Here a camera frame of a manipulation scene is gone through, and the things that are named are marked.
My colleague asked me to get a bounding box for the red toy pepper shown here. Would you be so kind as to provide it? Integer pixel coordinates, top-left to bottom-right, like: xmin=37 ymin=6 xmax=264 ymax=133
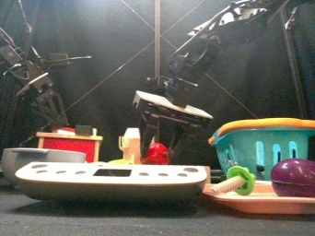
xmin=144 ymin=142 xmax=172 ymax=166

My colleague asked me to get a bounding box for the red wooden toy stove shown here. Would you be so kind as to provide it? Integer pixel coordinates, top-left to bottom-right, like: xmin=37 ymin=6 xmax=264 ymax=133
xmin=35 ymin=131 xmax=103 ymax=163

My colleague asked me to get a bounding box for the yellow toy fork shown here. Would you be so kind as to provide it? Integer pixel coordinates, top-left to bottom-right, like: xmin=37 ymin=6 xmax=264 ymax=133
xmin=117 ymin=136 xmax=132 ymax=156

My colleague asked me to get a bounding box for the red white toy piece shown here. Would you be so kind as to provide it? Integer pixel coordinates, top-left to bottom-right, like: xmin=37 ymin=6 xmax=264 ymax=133
xmin=50 ymin=126 xmax=77 ymax=136

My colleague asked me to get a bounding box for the black block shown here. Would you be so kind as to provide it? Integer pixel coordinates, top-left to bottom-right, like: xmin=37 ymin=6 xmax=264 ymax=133
xmin=73 ymin=124 xmax=94 ymax=136

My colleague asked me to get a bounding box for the yellow-green toy piece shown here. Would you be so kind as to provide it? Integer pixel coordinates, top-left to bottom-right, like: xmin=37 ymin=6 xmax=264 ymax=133
xmin=105 ymin=158 xmax=134 ymax=166

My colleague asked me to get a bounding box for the teal basket with orange rim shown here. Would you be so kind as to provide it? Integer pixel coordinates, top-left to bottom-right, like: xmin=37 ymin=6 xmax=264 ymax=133
xmin=206 ymin=117 xmax=315 ymax=182

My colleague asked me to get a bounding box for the grey toy pot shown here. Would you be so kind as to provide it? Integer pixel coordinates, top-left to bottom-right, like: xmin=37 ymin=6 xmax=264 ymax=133
xmin=0 ymin=147 xmax=86 ymax=186

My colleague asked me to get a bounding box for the white grey toy scale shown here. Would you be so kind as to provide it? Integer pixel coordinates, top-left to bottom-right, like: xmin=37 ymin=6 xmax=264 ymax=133
xmin=14 ymin=161 xmax=212 ymax=203

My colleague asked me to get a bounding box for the green toy screw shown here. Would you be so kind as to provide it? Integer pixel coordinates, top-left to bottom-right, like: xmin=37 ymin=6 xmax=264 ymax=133
xmin=210 ymin=165 xmax=257 ymax=196

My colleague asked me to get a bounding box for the pink plastic tray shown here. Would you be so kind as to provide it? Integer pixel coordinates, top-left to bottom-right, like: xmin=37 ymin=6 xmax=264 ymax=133
xmin=201 ymin=180 xmax=315 ymax=216

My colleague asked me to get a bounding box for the purple toy plum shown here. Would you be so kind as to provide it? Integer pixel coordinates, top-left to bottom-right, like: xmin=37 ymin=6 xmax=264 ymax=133
xmin=269 ymin=158 xmax=315 ymax=198

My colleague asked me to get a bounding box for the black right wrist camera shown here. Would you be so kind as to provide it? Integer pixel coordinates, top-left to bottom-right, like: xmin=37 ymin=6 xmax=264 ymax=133
xmin=165 ymin=33 xmax=224 ymax=85

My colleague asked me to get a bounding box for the vertical metal frame pole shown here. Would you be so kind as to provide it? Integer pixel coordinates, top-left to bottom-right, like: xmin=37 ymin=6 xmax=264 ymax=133
xmin=153 ymin=0 xmax=162 ymax=79

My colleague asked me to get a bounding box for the slanted black frame pole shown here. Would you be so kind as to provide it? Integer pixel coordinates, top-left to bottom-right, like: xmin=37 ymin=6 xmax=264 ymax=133
xmin=278 ymin=8 xmax=308 ymax=120

